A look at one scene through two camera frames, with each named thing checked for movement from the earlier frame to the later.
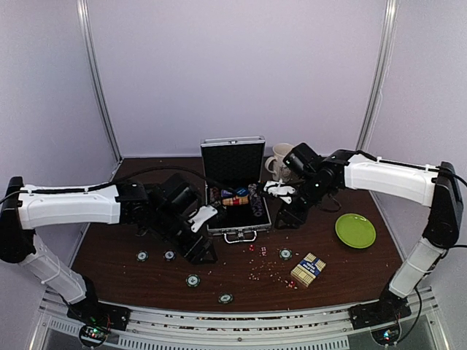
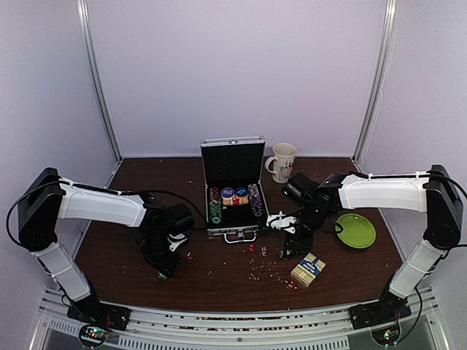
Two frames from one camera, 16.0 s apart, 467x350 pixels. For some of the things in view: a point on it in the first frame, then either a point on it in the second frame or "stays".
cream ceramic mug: (275, 165) stays
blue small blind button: (242, 191) stays
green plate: (355, 230) stays
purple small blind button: (225, 193) stays
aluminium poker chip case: (232, 168) stays
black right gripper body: (311, 193) -> (314, 219)
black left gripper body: (166, 224) -> (155, 251)
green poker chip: (193, 280) -> (161, 275)
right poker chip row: (257, 206) stays
